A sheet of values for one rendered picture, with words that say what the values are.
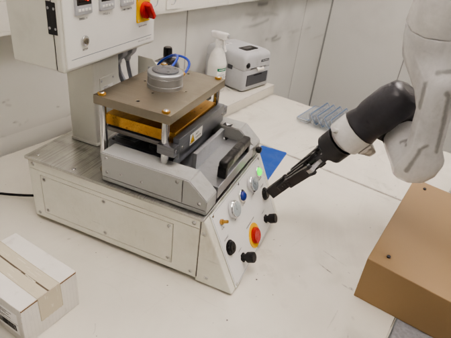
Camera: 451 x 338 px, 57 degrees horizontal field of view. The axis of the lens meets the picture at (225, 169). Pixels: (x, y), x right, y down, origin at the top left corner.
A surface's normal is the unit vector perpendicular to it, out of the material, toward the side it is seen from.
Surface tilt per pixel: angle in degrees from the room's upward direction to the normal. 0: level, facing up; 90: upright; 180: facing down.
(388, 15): 90
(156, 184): 90
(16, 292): 1
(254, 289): 0
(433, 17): 106
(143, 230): 90
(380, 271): 90
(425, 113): 100
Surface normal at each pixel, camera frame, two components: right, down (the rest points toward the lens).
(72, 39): 0.91, 0.29
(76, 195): -0.39, 0.44
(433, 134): 0.05, 0.60
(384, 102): -0.59, 0.08
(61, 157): 0.11, -0.85
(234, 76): -0.65, 0.33
